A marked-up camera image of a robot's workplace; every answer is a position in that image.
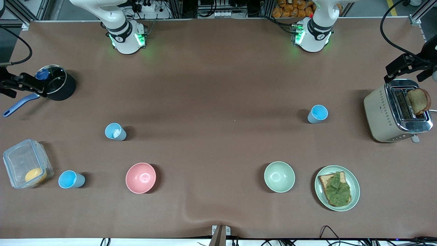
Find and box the toast slice under lettuce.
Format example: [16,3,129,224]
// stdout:
[318,172,352,207]

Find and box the bag of orange snacks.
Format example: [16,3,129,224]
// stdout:
[272,0,316,18]

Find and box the black saucepan blue handle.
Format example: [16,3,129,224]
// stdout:
[3,64,77,118]

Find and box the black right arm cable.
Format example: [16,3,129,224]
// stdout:
[0,26,33,66]

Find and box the yellow round food item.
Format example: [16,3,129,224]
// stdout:
[25,167,47,184]

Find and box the brown bread slice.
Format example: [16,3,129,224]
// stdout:
[406,88,432,116]

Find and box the beige chrome toaster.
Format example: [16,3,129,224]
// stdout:
[363,79,434,143]

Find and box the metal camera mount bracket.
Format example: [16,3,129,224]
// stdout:
[209,225,231,246]

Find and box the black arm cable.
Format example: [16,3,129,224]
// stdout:
[0,26,33,66]
[380,0,431,65]

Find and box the pink bowl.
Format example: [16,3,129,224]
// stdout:
[125,162,157,194]

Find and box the blue plastic cup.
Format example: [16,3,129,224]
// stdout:
[307,105,328,124]
[58,170,86,189]
[104,123,127,141]

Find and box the pale green bowl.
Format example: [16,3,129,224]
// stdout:
[264,161,296,193]

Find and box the clear plastic lidded container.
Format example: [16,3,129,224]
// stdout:
[3,138,54,189]

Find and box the aluminium frame profile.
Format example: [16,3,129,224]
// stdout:
[408,0,437,26]
[170,0,185,18]
[7,0,52,31]
[260,0,273,17]

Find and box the green lettuce leaf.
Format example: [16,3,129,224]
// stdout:
[324,172,351,206]

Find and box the pale green plate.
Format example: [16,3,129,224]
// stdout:
[314,165,361,212]

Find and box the glass lid blue knob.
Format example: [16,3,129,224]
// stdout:
[35,65,67,95]

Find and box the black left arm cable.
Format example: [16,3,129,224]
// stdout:
[380,0,431,65]

